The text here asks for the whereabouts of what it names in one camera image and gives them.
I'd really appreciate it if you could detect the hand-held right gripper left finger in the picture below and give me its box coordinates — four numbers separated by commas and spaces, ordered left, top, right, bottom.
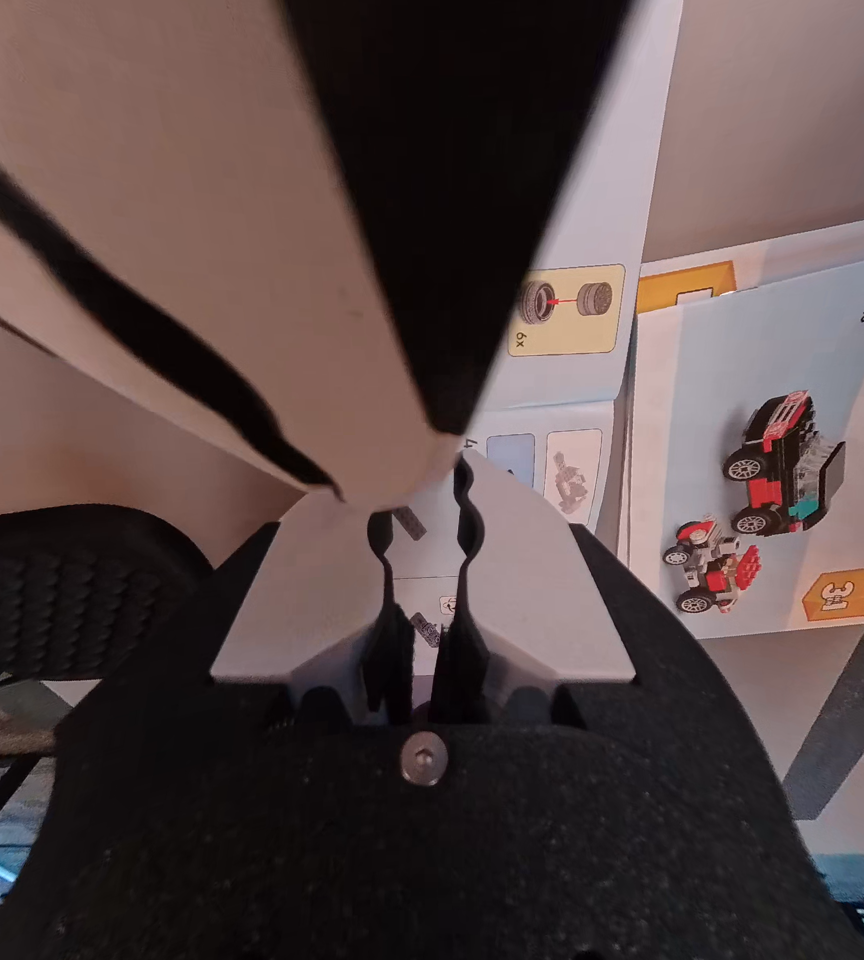
210, 488, 413, 721

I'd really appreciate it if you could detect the closed lego instruction booklet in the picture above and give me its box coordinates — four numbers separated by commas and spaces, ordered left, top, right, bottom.
627, 210, 864, 642

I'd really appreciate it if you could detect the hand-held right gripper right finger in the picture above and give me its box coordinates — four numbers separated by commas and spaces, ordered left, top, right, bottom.
435, 453, 640, 721

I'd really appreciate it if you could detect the open lego instruction booklet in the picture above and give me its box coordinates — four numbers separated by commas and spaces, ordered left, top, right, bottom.
395, 0, 688, 661

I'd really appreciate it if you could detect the black quilted pad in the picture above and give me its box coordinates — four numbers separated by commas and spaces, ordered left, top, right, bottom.
0, 506, 217, 706

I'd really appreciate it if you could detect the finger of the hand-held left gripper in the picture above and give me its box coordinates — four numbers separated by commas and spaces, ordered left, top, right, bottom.
0, 128, 346, 504
0, 0, 470, 499

